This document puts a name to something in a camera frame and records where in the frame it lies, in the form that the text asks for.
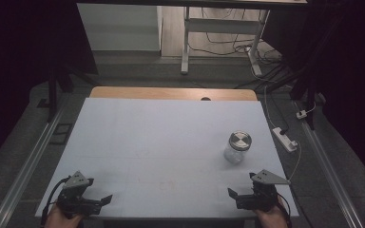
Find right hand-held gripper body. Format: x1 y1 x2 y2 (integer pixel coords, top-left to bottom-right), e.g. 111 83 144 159
249 169 291 212

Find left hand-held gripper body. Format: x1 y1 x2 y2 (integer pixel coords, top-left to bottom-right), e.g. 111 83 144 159
56 170 95 219

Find clear glass jar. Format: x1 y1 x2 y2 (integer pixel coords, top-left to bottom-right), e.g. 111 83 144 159
222 131 253 165

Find silver metal jar lid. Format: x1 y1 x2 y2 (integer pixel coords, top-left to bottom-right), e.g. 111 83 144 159
228 130 253 152

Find person's right hand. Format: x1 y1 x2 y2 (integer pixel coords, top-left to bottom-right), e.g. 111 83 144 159
254 197 289 228

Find person's left hand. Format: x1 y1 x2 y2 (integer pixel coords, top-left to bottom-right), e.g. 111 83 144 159
44 203 84 228

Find white power strip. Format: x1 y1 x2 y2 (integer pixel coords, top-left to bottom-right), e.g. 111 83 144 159
272 126 298 154

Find black metal stand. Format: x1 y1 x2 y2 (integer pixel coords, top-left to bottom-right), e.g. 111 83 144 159
37 61 100 124
256 0 350 131

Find dark curtain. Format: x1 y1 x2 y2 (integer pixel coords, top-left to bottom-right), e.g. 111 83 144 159
261 0 365 191
0 0 100 174

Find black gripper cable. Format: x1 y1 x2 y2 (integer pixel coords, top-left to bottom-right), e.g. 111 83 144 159
40 176 71 226
277 192 293 228

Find aluminium floor rail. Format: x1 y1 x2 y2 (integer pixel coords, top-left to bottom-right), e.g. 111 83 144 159
293 100 365 228
0 91 71 228

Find black rectangular floor frame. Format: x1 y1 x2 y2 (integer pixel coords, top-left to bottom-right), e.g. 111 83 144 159
48 123 74 146

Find thin white cable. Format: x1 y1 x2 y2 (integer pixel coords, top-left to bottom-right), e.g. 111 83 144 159
263 85 302 182

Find black floor cables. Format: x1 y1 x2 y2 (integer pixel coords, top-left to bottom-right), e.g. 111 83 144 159
187 8 291 91

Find white desk frame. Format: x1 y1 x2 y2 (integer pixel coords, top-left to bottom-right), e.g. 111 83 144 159
180 5 271 78

